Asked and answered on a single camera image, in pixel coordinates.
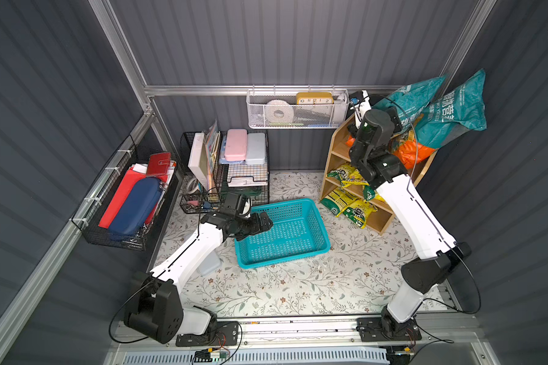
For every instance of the checkered cloth pouch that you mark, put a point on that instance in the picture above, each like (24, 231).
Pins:
(241, 175)

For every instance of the white tape roll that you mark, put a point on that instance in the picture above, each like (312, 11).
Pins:
(279, 112)

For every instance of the black wire wall basket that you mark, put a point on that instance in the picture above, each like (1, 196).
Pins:
(87, 216)

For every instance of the light blue plastic case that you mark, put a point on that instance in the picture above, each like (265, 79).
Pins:
(210, 264)

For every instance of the teal plastic basket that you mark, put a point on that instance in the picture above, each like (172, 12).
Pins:
(298, 232)

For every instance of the yellow digital clock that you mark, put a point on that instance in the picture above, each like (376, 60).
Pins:
(314, 98)

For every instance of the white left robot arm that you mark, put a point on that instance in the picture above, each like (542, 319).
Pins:
(155, 309)

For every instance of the wooden shelf unit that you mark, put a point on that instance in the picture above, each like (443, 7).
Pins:
(338, 155)

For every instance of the yellow green bag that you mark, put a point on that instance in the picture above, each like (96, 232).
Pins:
(359, 212)
(369, 194)
(338, 201)
(348, 175)

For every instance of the red folder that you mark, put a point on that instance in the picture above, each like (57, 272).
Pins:
(135, 173)

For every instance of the white canvas board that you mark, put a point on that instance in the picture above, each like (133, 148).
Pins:
(198, 161)

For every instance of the teal fertilizer bag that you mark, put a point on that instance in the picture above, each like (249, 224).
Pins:
(459, 111)
(408, 102)

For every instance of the dark red notebook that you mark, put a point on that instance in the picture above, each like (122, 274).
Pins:
(158, 164)

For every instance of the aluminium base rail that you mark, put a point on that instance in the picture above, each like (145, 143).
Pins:
(445, 338)

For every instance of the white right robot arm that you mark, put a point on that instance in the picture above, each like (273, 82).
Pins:
(438, 253)

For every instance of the light blue pencil case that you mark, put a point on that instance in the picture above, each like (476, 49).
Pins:
(256, 149)

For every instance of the black wire desk organizer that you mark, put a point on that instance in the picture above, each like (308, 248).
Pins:
(196, 200)

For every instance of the blue zip pouch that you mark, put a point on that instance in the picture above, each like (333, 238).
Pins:
(138, 206)

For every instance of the pink pencil case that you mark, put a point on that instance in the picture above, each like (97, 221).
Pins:
(236, 145)

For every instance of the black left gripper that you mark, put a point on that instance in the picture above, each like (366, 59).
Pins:
(254, 223)

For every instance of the white wire wall basket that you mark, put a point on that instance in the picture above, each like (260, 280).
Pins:
(306, 116)

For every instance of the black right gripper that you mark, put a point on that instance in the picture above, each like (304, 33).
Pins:
(356, 104)

